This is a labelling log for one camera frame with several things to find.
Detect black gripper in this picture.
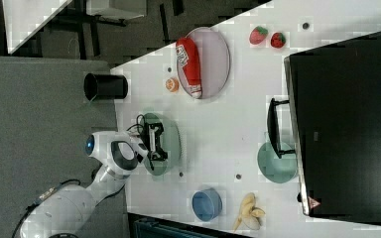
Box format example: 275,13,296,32
142,122,168,162

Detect blue cup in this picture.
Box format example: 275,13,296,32
191,188,222,222

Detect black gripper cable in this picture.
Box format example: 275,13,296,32
126,114,156,172

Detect green oval strainer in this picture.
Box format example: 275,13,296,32
139,113,182,177

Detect black toaster oven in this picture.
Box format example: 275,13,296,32
267,32,381,225

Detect dark red plush strawberry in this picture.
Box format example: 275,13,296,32
270,32,287,49

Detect black cylinder container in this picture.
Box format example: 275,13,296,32
83,73,128,101

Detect light red plush strawberry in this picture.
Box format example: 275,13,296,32
249,26,269,45

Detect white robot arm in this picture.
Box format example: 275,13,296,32
19,122,168,238

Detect grey round plate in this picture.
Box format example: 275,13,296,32
176,27,230,99

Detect plush peeled banana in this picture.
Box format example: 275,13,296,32
233,192,265,231

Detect orange slice toy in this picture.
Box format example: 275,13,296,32
165,77,179,92

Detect red plush ketchup bottle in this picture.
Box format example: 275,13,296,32
176,37,202,98

